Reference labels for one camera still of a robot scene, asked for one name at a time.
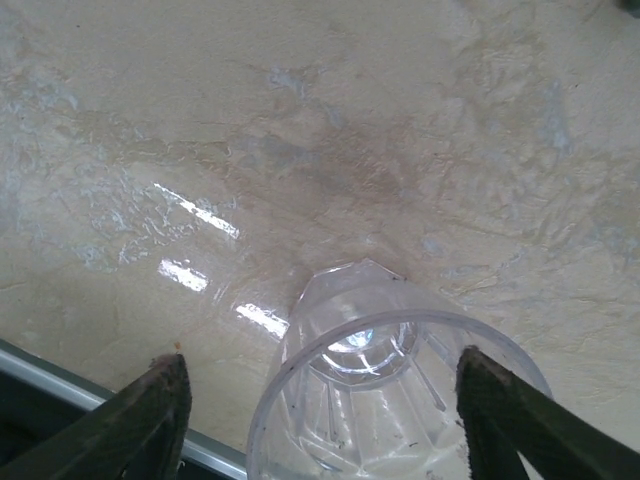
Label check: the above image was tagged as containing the aluminium mounting rail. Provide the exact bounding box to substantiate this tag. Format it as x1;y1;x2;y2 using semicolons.
0;339;249;480

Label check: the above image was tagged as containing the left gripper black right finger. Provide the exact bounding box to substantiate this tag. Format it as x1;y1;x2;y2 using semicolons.
454;345;640;480

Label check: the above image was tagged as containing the clear faceted plastic cup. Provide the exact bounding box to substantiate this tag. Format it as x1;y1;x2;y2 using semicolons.
246;258;554;480

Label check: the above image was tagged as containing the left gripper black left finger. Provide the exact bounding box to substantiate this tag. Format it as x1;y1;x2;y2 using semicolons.
0;352;194;480

